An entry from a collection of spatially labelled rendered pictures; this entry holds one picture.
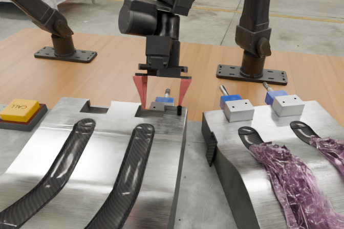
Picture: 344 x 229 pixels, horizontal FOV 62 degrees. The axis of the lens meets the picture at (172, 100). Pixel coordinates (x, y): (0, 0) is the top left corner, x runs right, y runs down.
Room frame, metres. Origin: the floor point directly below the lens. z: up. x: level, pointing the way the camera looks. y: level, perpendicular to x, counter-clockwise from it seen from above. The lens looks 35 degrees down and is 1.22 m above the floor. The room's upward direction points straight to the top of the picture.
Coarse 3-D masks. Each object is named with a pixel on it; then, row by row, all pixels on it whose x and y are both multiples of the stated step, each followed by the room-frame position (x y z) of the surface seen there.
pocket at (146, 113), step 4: (140, 108) 0.45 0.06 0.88; (164, 108) 0.45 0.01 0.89; (136, 112) 0.43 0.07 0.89; (140, 112) 0.45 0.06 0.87; (144, 112) 0.45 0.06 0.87; (148, 112) 0.45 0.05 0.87; (152, 112) 0.45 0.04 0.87; (156, 112) 0.45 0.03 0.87; (160, 112) 0.45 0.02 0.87; (136, 116) 0.43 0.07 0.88; (140, 116) 0.45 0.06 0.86; (144, 116) 0.45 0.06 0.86; (148, 116) 0.45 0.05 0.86; (152, 116) 0.45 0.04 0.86; (156, 116) 0.45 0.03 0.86; (160, 116) 0.45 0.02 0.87
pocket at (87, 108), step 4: (84, 104) 0.46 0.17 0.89; (88, 104) 0.47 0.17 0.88; (84, 108) 0.45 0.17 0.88; (88, 108) 0.47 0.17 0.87; (92, 108) 0.47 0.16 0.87; (96, 108) 0.47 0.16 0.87; (100, 108) 0.47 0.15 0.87; (104, 108) 0.46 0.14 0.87; (108, 108) 0.46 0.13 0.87; (88, 112) 0.46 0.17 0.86; (92, 112) 0.46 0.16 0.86; (96, 112) 0.46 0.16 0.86; (100, 112) 0.46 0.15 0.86; (104, 112) 0.46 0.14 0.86
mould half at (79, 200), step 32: (64, 128) 0.39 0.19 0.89; (96, 128) 0.38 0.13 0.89; (128, 128) 0.38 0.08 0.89; (160, 128) 0.38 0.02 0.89; (32, 160) 0.31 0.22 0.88; (96, 160) 0.31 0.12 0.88; (160, 160) 0.31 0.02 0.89; (0, 192) 0.24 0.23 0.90; (64, 192) 0.25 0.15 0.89; (96, 192) 0.25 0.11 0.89; (160, 192) 0.25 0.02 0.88; (32, 224) 0.18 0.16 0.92; (64, 224) 0.18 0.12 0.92; (128, 224) 0.19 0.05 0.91; (160, 224) 0.19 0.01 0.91
